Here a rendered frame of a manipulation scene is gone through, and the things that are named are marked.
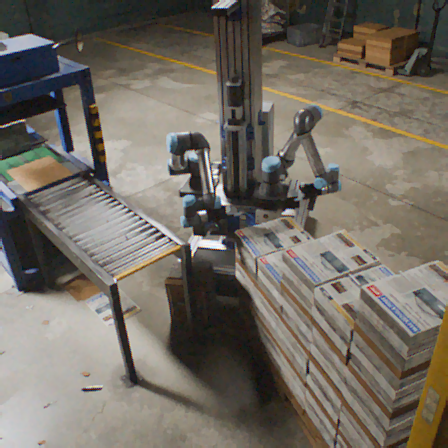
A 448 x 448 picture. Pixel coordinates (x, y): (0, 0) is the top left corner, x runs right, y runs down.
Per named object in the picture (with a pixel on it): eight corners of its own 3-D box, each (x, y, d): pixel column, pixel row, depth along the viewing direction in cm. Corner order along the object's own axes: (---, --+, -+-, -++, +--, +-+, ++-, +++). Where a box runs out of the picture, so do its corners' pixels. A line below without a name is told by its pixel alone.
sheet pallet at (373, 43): (420, 65, 830) (425, 31, 799) (392, 76, 788) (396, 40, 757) (361, 52, 910) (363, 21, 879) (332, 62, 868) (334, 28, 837)
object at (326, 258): (344, 230, 256) (345, 229, 256) (381, 261, 234) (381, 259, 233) (282, 251, 245) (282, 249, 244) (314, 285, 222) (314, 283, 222)
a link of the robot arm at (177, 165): (190, 176, 349) (193, 146, 296) (168, 179, 347) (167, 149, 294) (187, 159, 351) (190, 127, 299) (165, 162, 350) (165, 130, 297)
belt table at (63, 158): (92, 179, 396) (90, 167, 390) (13, 210, 362) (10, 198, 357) (55, 152, 442) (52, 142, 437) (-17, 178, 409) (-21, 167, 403)
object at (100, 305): (142, 310, 370) (142, 309, 370) (108, 328, 356) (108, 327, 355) (116, 286, 395) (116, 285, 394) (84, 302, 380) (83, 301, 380)
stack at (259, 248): (287, 313, 359) (291, 214, 314) (390, 447, 267) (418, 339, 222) (237, 331, 348) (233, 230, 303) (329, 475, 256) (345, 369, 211)
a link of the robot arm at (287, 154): (266, 166, 342) (300, 105, 302) (278, 158, 352) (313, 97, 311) (279, 177, 339) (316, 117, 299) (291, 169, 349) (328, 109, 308)
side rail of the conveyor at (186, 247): (192, 260, 305) (191, 243, 299) (185, 263, 303) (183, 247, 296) (87, 183, 394) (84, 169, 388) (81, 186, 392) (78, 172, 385)
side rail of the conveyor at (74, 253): (120, 298, 280) (117, 281, 273) (112, 303, 277) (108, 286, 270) (27, 207, 369) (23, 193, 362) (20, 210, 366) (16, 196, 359)
